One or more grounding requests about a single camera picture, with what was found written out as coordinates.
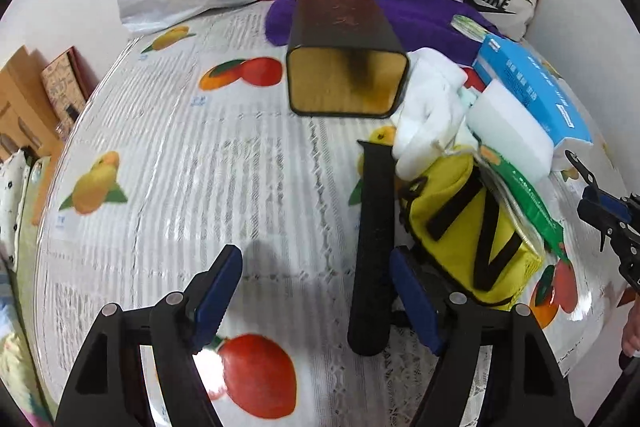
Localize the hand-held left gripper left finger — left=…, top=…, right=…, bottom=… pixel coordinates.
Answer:
left=54, top=244, right=244, bottom=427

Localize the yellow pouch with black stripes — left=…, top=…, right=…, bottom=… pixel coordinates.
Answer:
left=399, top=152, right=545, bottom=312

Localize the dark tin box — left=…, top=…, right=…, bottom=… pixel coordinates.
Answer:
left=285, top=0, right=411, bottom=118

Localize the long black bar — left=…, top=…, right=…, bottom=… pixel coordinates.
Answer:
left=347, top=139, right=397, bottom=357

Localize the purple towel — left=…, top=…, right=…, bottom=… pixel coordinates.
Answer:
left=264, top=0, right=501, bottom=65

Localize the person's right hand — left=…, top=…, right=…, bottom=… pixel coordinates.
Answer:
left=622, top=314, right=640, bottom=357

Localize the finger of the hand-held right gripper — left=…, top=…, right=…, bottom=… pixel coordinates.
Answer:
left=565, top=150, right=601, bottom=195
left=576, top=187, right=640, bottom=290

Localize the fruit print tablecloth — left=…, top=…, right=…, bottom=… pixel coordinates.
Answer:
left=35, top=0, right=633, bottom=427

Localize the blue tissue pack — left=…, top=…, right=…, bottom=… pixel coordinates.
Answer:
left=472, top=33, right=593, bottom=172

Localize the small white green packet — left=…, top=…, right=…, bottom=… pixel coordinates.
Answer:
left=451, top=14, right=488, bottom=42

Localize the white sponge block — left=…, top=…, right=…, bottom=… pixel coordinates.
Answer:
left=466, top=79, right=555, bottom=182

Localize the spotted white cushion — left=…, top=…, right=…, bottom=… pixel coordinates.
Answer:
left=0, top=147, right=33, bottom=268

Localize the white cloth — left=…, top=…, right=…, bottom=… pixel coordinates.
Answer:
left=391, top=48, right=483, bottom=180

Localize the patterned cardboard box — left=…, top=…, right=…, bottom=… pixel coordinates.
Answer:
left=41, top=47, right=95, bottom=142

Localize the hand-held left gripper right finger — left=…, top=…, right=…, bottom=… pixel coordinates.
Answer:
left=390, top=246, right=586, bottom=427

